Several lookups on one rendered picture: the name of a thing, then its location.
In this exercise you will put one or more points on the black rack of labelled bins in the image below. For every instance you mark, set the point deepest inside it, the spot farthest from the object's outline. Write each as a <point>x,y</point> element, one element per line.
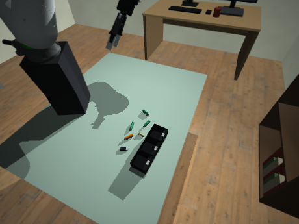
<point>147,151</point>

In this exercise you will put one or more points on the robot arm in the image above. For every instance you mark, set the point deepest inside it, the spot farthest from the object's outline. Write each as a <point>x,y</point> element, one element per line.
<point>33,23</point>

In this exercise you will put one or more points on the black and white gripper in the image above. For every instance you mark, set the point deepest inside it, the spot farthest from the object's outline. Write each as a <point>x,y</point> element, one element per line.
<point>126,8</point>

